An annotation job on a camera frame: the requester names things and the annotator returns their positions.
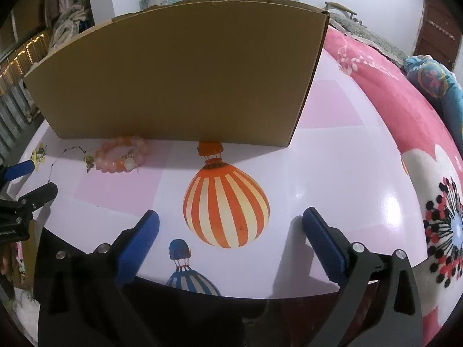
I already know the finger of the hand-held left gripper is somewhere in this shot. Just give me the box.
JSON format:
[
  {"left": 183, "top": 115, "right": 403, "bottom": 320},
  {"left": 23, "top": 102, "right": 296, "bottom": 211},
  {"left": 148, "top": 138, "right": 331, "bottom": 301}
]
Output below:
[
  {"left": 0, "top": 160, "right": 37, "bottom": 182},
  {"left": 17, "top": 182, "right": 58, "bottom": 213}
]

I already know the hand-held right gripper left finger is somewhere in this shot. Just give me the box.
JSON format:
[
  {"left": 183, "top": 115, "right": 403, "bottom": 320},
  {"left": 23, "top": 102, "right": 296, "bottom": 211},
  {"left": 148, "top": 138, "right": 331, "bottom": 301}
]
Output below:
[{"left": 34, "top": 210, "right": 161, "bottom": 347}]

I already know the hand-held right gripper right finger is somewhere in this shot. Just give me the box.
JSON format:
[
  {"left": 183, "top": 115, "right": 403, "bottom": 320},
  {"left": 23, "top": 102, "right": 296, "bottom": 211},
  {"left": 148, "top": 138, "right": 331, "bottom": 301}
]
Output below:
[{"left": 302, "top": 207, "right": 424, "bottom": 347}]

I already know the thin chain necklace gold pendant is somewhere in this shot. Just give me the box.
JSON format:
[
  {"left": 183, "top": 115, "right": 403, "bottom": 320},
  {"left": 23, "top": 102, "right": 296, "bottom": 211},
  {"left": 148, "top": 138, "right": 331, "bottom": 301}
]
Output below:
[{"left": 46, "top": 145, "right": 96, "bottom": 183}]

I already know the pink beaded bracelet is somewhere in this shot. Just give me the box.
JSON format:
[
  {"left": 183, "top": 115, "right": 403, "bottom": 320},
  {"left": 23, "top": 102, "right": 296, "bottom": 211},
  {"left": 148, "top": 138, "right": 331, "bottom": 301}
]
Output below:
[{"left": 95, "top": 135, "right": 150, "bottom": 173}]

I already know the brown cardboard box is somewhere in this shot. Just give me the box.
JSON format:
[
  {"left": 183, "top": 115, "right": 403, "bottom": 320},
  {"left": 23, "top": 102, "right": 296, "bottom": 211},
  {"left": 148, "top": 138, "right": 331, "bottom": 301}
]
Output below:
[{"left": 22, "top": 0, "right": 330, "bottom": 149}]

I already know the metal railing with lights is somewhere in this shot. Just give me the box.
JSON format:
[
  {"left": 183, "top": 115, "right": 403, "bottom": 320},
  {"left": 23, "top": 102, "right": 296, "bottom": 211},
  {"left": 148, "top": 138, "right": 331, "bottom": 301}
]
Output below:
[{"left": 0, "top": 29, "right": 51, "bottom": 160}]

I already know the pink floral blanket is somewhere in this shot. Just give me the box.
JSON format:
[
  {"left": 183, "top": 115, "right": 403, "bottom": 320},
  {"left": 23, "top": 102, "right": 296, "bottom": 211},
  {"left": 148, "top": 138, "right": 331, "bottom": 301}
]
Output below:
[{"left": 322, "top": 25, "right": 463, "bottom": 347}]

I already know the pile of light clothes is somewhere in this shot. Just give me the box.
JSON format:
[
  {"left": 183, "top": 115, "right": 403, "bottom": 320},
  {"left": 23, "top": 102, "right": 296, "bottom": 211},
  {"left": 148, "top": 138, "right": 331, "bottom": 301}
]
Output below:
[{"left": 47, "top": 3, "right": 91, "bottom": 53}]

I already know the blue patterned quilt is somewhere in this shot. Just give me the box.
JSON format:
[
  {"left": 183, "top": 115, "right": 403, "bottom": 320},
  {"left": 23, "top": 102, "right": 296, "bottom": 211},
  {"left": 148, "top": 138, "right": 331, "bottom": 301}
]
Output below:
[{"left": 403, "top": 55, "right": 463, "bottom": 138}]

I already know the green patterned pillow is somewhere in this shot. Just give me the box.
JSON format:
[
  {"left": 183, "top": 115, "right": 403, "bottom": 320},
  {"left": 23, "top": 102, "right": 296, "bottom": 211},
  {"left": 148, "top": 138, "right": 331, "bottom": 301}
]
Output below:
[{"left": 327, "top": 11, "right": 409, "bottom": 69}]

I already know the wooden chair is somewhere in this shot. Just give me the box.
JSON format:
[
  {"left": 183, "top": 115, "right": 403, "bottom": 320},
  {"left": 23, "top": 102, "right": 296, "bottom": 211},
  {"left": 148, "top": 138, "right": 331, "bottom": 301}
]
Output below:
[{"left": 324, "top": 1, "right": 359, "bottom": 17}]

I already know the dark red door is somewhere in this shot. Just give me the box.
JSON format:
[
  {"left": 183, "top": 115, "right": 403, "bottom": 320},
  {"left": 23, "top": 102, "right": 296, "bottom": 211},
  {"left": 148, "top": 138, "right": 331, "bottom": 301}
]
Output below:
[{"left": 412, "top": 0, "right": 463, "bottom": 71}]

